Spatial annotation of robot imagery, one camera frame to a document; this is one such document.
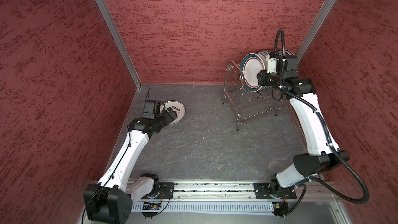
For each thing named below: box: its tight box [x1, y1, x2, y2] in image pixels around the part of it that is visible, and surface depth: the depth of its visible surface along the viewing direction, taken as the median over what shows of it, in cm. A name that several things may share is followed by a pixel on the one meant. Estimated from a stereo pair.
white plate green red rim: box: [239, 52, 267, 92], surface depth 82 cm
